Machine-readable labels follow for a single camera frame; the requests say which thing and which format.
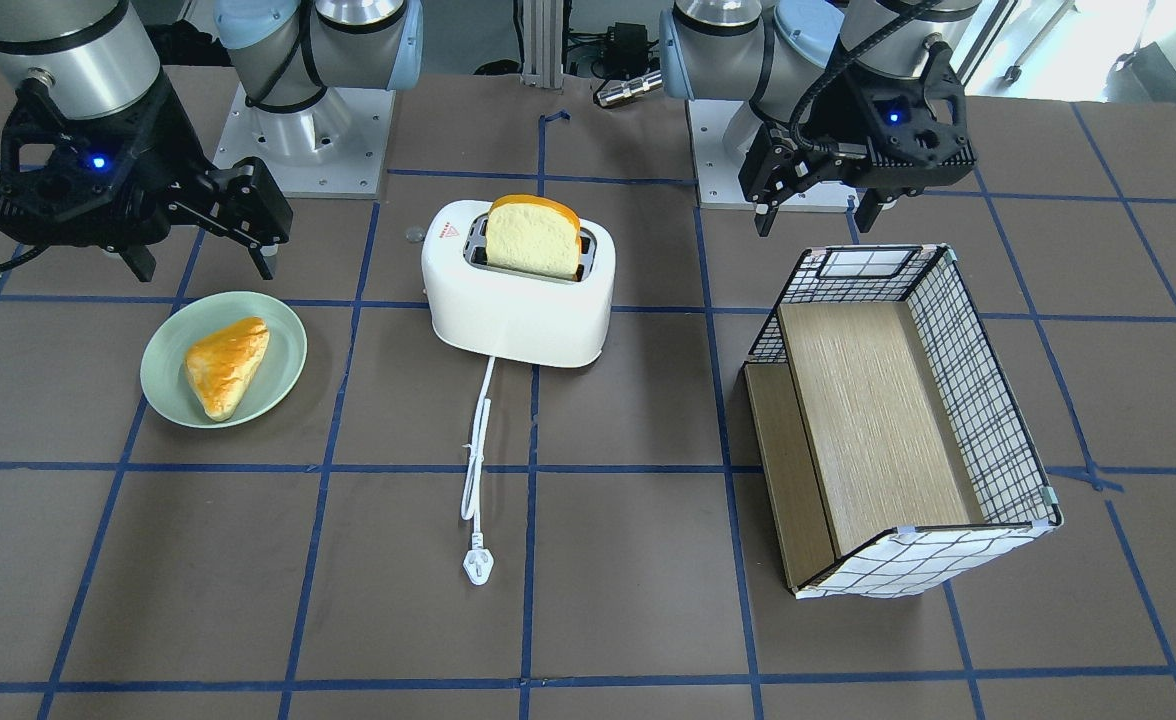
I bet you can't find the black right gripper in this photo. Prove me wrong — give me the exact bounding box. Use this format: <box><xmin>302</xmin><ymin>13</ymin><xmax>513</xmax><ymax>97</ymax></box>
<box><xmin>0</xmin><ymin>74</ymin><xmax>294</xmax><ymax>284</ymax></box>

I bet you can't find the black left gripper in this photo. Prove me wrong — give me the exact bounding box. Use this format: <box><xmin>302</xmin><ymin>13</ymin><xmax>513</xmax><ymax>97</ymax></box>
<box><xmin>739</xmin><ymin>38</ymin><xmax>977</xmax><ymax>238</ymax></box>

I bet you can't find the white toaster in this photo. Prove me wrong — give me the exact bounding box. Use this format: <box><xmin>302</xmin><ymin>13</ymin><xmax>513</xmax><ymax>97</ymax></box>
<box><xmin>422</xmin><ymin>200</ymin><xmax>617</xmax><ymax>368</ymax></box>

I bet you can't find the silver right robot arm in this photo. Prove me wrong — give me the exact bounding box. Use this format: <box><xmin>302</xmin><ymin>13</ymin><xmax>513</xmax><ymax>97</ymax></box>
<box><xmin>0</xmin><ymin>1</ymin><xmax>423</xmax><ymax>282</ymax></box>

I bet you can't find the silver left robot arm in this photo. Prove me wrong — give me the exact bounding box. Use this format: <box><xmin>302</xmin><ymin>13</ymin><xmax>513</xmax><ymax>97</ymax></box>
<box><xmin>660</xmin><ymin>1</ymin><xmax>978</xmax><ymax>236</ymax></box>

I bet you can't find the triangular golden bread pastry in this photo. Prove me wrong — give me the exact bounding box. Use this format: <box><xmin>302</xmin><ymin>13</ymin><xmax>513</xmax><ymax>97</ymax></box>
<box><xmin>183</xmin><ymin>316</ymin><xmax>270</xmax><ymax>421</ymax></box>

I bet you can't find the light green plate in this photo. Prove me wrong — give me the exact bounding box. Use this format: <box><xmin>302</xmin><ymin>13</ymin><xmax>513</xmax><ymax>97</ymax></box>
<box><xmin>140</xmin><ymin>291</ymin><xmax>308</xmax><ymax>428</ymax></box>

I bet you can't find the silver metal cylinder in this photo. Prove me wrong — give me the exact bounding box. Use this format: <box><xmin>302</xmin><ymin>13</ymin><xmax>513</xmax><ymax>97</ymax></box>
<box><xmin>593</xmin><ymin>69</ymin><xmax>664</xmax><ymax>109</ymax></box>

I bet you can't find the wooden shelf board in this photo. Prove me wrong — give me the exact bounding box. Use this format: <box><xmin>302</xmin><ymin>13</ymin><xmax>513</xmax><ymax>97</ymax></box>
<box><xmin>743</xmin><ymin>302</ymin><xmax>984</xmax><ymax>600</ymax></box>

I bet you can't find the black power adapter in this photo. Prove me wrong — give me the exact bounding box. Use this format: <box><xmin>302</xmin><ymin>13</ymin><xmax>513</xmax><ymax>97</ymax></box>
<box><xmin>602</xmin><ymin>22</ymin><xmax>649</xmax><ymax>74</ymax></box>

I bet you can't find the grid pattern storage basket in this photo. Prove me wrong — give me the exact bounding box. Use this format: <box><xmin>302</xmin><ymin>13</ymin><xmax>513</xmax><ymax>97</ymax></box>
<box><xmin>743</xmin><ymin>244</ymin><xmax>1063</xmax><ymax>600</ymax></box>

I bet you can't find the toast bread slice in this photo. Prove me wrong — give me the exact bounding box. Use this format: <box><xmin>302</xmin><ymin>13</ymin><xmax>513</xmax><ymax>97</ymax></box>
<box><xmin>485</xmin><ymin>193</ymin><xmax>582</xmax><ymax>281</ymax></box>

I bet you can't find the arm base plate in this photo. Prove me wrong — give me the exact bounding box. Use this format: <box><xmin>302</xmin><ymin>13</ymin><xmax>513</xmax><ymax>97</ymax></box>
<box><xmin>687</xmin><ymin>99</ymin><xmax>858</xmax><ymax>213</ymax></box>
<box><xmin>212</xmin><ymin>87</ymin><xmax>397</xmax><ymax>199</ymax></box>

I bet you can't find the aluminium frame post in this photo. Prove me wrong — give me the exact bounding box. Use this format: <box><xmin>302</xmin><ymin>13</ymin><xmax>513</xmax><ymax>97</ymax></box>
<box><xmin>517</xmin><ymin>0</ymin><xmax>564</xmax><ymax>91</ymax></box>

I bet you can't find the white toaster power cord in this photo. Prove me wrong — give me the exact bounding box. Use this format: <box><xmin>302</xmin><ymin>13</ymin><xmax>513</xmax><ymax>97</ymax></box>
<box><xmin>460</xmin><ymin>354</ymin><xmax>497</xmax><ymax>587</ymax></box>

